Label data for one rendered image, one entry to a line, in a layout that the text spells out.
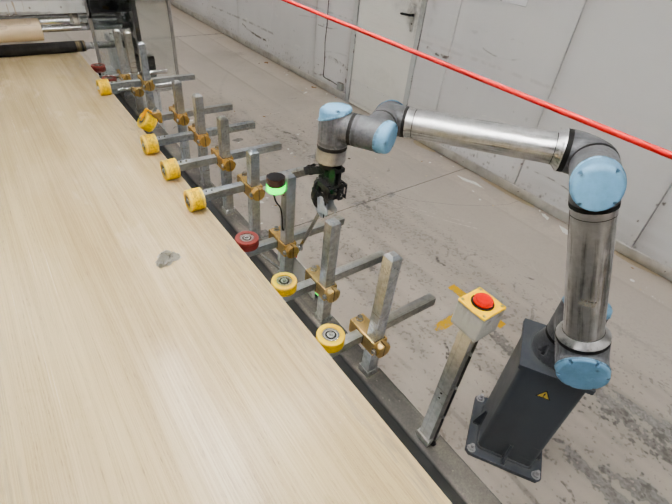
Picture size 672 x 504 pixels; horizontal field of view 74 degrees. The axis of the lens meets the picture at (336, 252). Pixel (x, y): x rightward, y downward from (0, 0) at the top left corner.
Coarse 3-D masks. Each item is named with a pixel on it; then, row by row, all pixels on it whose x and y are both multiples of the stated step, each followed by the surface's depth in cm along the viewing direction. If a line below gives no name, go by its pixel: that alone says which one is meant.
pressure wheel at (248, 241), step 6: (240, 234) 152; (246, 234) 153; (252, 234) 153; (240, 240) 149; (246, 240) 150; (252, 240) 150; (258, 240) 152; (240, 246) 149; (246, 246) 149; (252, 246) 150
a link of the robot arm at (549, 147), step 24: (408, 120) 128; (432, 120) 126; (456, 120) 125; (480, 120) 124; (456, 144) 127; (480, 144) 124; (504, 144) 122; (528, 144) 120; (552, 144) 118; (576, 144) 115
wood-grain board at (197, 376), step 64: (0, 64) 259; (64, 64) 269; (0, 128) 198; (64, 128) 203; (128, 128) 209; (0, 192) 160; (64, 192) 163; (128, 192) 167; (0, 256) 134; (64, 256) 136; (128, 256) 139; (192, 256) 142; (0, 320) 115; (64, 320) 117; (128, 320) 119; (192, 320) 121; (256, 320) 123; (0, 384) 101; (64, 384) 103; (128, 384) 104; (192, 384) 106; (256, 384) 107; (320, 384) 109; (0, 448) 90; (64, 448) 91; (128, 448) 92; (192, 448) 94; (256, 448) 95; (320, 448) 96; (384, 448) 98
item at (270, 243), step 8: (336, 216) 174; (320, 224) 169; (296, 232) 164; (304, 232) 165; (312, 232) 167; (320, 232) 170; (264, 240) 158; (272, 240) 159; (296, 240) 164; (264, 248) 157; (272, 248) 159; (248, 256) 154
